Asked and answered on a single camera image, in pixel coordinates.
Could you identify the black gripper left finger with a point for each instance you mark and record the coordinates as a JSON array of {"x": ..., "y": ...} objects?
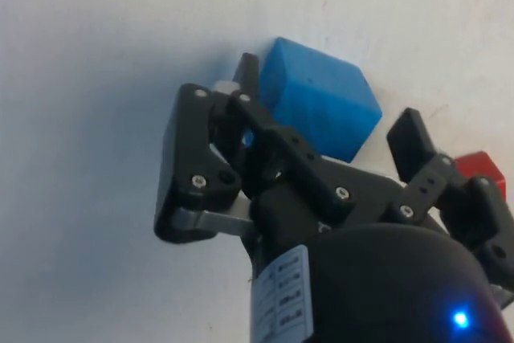
[{"x": 265, "y": 138}]

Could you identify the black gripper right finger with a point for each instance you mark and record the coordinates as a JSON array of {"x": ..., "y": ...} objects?
[{"x": 421, "y": 150}]

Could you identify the small red cube block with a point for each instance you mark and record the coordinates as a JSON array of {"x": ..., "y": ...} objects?
[{"x": 482, "y": 168}]

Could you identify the large blue cube block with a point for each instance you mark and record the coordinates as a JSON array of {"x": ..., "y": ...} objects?
[{"x": 317, "y": 94}]

